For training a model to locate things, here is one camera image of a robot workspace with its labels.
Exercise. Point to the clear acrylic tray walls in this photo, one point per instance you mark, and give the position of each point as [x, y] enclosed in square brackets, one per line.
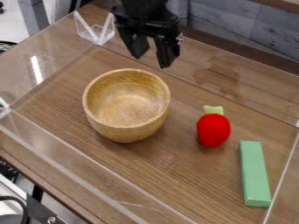
[136, 144]

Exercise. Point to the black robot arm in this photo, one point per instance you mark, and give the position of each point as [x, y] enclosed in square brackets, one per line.
[148, 4]

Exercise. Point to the clear acrylic corner bracket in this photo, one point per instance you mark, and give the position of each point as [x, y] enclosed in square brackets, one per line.
[97, 34]

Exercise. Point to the grey post in background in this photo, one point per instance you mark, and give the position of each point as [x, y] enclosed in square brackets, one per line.
[33, 15]

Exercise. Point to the black clamp under table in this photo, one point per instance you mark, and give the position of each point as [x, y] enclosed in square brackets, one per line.
[21, 207]

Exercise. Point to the red plush fruit green leaf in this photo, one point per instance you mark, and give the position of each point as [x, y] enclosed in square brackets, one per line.
[212, 127]

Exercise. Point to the green rectangular block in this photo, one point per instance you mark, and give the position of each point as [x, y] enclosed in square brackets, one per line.
[253, 174]

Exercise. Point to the light wooden bowl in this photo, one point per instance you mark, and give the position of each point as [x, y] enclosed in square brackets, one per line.
[125, 103]

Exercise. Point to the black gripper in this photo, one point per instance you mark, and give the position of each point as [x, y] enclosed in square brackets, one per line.
[157, 23]

